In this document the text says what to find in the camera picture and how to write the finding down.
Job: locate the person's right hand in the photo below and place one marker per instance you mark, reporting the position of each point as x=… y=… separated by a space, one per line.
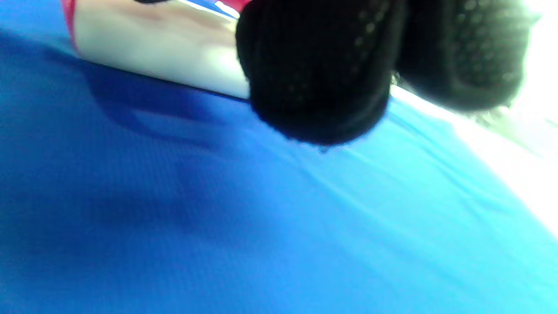
x=318 y=65

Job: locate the pink lint roller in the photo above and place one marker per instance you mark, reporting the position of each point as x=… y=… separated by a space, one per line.
x=161 y=48

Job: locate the blue t-shirt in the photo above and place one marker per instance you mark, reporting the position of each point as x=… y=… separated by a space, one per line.
x=218 y=209

